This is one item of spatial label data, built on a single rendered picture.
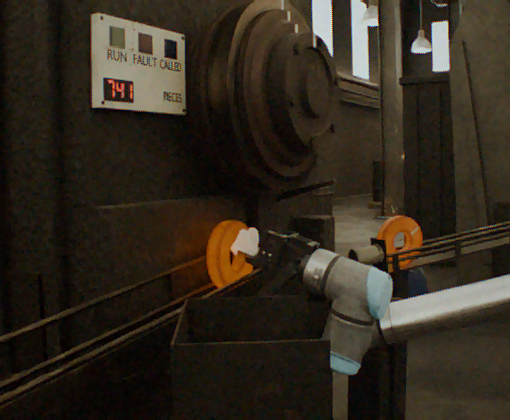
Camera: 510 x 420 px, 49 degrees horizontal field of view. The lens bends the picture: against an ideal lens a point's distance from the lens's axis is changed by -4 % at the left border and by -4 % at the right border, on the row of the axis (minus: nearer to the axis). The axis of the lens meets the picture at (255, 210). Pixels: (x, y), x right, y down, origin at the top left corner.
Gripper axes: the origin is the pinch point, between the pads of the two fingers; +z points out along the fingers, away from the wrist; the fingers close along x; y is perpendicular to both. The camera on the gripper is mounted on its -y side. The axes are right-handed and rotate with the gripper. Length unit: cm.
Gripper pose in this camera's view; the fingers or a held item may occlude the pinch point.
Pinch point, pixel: (231, 246)
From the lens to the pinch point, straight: 130.6
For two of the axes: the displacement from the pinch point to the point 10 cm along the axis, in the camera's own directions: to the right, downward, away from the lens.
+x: -5.4, 0.8, -8.4
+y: 2.0, -9.5, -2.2
